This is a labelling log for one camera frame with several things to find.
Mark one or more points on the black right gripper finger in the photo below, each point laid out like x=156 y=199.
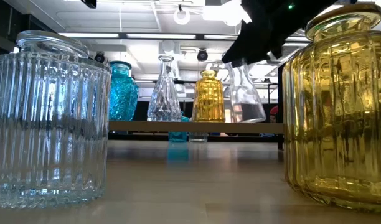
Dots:
x=246 y=49

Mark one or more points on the conical clear glass vase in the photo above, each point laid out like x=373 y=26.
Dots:
x=245 y=93

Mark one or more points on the ribbed yellow glass vase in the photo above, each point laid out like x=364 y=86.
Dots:
x=208 y=99

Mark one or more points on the tall diamond-cut clear vase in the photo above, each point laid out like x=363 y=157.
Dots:
x=164 y=99

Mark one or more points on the tall embossed blue glass vase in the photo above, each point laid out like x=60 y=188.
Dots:
x=123 y=96

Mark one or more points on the short clear glass vase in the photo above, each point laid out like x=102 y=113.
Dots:
x=197 y=137

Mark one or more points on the short blue glass vase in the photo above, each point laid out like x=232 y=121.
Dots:
x=178 y=137

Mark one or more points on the wide yellow glass jar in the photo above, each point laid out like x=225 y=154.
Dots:
x=336 y=124

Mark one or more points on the ribbed clear glass jar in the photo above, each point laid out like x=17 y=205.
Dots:
x=47 y=124

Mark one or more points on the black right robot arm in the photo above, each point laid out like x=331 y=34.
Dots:
x=302 y=9

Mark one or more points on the long ceiling light strip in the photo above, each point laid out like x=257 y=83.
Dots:
x=91 y=35

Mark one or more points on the black round ceiling fixture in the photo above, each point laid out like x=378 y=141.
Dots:
x=99 y=57
x=202 y=55

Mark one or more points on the person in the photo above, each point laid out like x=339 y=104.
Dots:
x=274 y=112

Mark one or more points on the black aluminium table frame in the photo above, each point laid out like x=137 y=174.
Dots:
x=234 y=137

